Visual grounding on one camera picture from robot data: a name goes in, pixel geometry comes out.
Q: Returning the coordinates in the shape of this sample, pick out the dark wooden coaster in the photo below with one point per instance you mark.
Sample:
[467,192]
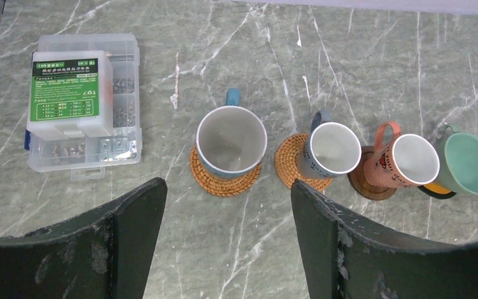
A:
[360,184]

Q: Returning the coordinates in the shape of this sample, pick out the blue white cup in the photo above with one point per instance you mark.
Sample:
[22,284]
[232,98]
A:
[231,140]

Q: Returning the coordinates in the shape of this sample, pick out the black orange smiley coaster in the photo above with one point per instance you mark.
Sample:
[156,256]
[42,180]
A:
[436,191]

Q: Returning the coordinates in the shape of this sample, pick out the woven rattan coaster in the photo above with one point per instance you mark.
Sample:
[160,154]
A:
[218,186]
[286,163]

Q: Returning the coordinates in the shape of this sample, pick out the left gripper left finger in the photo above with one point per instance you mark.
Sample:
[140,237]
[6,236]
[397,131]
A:
[105,252]

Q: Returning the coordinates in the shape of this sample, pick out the small white cup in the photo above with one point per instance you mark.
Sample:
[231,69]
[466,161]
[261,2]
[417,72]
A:
[330,150]

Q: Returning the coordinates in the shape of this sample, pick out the teal green cup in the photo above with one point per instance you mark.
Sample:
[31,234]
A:
[458,157]

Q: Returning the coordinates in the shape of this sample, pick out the clear plastic screw box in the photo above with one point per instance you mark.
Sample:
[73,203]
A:
[84,104]

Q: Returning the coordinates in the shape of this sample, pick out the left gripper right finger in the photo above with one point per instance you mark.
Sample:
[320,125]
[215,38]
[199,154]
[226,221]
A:
[347,255]

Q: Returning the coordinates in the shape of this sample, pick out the red white cup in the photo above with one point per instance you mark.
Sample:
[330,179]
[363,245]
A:
[400,160]

